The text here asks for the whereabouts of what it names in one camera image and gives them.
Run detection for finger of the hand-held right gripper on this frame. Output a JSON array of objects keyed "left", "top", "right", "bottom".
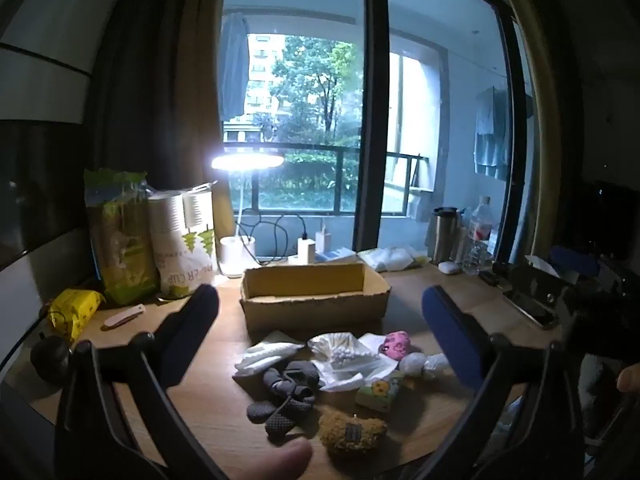
[
  {"left": 500, "top": 262, "right": 568, "bottom": 332},
  {"left": 547, "top": 246, "right": 601, "bottom": 279}
]

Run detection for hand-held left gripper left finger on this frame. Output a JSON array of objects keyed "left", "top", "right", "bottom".
[{"left": 55, "top": 284, "right": 236, "bottom": 480}]

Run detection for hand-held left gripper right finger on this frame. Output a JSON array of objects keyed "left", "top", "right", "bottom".
[{"left": 415, "top": 285, "right": 586, "bottom": 480}]

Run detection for white fluffy ball toy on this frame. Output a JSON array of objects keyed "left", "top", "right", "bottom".
[{"left": 399, "top": 352, "right": 447, "bottom": 378}]

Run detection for pink plush toy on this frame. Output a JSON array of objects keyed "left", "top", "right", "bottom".
[{"left": 378, "top": 331, "right": 412, "bottom": 361}]

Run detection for white socks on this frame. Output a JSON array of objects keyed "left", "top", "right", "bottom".
[{"left": 232, "top": 331, "right": 306, "bottom": 378}]

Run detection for cartoon print tissue pack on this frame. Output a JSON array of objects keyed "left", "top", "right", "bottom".
[{"left": 355, "top": 371, "right": 406, "bottom": 412}]

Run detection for clear plastic bag white beads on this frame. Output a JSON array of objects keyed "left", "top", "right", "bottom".
[{"left": 307, "top": 332, "right": 396, "bottom": 392}]

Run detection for cardboard box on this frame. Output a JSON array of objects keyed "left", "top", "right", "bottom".
[{"left": 239, "top": 261, "right": 392, "bottom": 333}]

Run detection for brown plush toy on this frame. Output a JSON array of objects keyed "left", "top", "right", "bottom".
[{"left": 319, "top": 410, "right": 388, "bottom": 456}]

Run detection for person's right hand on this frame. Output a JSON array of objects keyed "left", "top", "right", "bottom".
[{"left": 616, "top": 364, "right": 640, "bottom": 395}]

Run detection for person's left hand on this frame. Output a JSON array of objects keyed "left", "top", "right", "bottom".
[{"left": 244, "top": 439, "right": 314, "bottom": 480}]

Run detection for yellow tissue box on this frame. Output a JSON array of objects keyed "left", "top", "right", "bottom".
[{"left": 525, "top": 254, "right": 563, "bottom": 278}]

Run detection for paper cup sleeve package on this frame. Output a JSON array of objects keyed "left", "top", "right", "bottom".
[{"left": 146, "top": 182, "right": 217, "bottom": 300}]

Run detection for white desk lamp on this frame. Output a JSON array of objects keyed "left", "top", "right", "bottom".
[{"left": 211, "top": 152, "right": 285, "bottom": 279}]

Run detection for pink white folding knife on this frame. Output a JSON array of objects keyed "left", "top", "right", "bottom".
[{"left": 101, "top": 304, "right": 147, "bottom": 331}]

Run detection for clear water bottle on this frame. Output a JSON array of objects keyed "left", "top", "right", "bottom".
[{"left": 462, "top": 197, "right": 495, "bottom": 276}]

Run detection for steel thermos flask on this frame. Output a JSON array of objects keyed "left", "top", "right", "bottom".
[{"left": 425, "top": 206, "right": 461, "bottom": 266}]

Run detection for green snack bag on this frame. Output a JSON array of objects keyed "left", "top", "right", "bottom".
[{"left": 84, "top": 169, "right": 160, "bottom": 306}]

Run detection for white charger block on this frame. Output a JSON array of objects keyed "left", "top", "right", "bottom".
[{"left": 297, "top": 232, "right": 316, "bottom": 265}]

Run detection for yellow packet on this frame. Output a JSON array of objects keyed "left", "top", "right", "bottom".
[{"left": 47, "top": 288, "right": 107, "bottom": 342}]

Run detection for blue white small box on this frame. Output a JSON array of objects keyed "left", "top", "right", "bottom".
[{"left": 315, "top": 247, "right": 358, "bottom": 264}]

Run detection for hanging blue towel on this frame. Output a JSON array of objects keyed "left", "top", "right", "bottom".
[{"left": 472, "top": 86, "right": 511, "bottom": 181}]

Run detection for black round pouch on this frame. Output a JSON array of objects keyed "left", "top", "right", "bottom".
[{"left": 30, "top": 335, "right": 71, "bottom": 385}]

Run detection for balcony railing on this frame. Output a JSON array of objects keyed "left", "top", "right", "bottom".
[{"left": 222, "top": 142, "right": 431, "bottom": 216}]

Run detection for dark curtain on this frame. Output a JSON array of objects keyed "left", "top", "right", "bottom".
[{"left": 85, "top": 0, "right": 201, "bottom": 281}]

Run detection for hanging grey garment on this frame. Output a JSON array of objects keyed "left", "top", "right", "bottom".
[{"left": 220, "top": 12, "right": 250, "bottom": 122}]

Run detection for olive curtain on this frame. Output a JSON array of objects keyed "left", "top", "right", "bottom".
[{"left": 190, "top": 0, "right": 237, "bottom": 241}]

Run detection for black cable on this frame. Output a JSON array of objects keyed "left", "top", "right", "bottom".
[{"left": 240, "top": 212, "right": 308, "bottom": 266}]

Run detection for black window frame post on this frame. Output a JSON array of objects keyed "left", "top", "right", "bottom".
[{"left": 352, "top": 0, "right": 392, "bottom": 253}]

